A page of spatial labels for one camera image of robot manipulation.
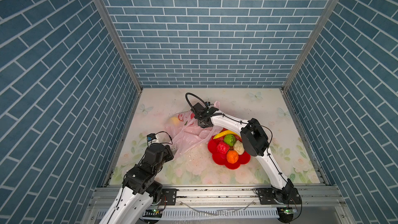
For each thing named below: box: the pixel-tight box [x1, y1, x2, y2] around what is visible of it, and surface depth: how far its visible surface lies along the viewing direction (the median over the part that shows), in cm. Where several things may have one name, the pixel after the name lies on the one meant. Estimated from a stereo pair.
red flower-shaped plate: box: [207, 136, 251, 170], surface depth 86 cm
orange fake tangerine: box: [226, 149, 239, 164], surface depth 84 cm
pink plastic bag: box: [164, 100, 223, 159], surface depth 89 cm
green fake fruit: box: [223, 133, 237, 147], surface depth 89 cm
